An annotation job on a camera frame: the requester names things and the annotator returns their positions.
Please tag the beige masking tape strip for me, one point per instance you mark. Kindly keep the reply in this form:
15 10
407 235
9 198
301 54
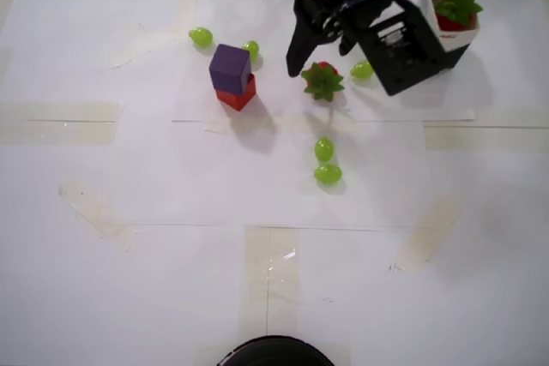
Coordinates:
58 124
484 136
257 263
426 235
128 46
96 214

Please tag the black round dome object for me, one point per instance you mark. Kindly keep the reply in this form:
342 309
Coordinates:
274 355

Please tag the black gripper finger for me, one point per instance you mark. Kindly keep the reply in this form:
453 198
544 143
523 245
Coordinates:
347 38
302 44

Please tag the red strawberry with green leaves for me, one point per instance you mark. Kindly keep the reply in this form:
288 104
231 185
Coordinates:
321 81

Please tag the white and black cardboard box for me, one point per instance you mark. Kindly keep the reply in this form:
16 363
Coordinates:
463 38

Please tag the red wooden cube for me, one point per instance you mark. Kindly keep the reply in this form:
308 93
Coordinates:
240 98

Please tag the green plastic grape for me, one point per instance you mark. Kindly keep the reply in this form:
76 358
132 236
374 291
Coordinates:
200 37
328 174
324 149
251 49
360 70

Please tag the red strawberry with stem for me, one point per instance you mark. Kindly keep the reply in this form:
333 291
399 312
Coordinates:
456 4

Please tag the purple wooden cube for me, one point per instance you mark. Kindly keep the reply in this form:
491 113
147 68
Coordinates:
229 68

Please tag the white paper sheet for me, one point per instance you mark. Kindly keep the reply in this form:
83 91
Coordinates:
240 1

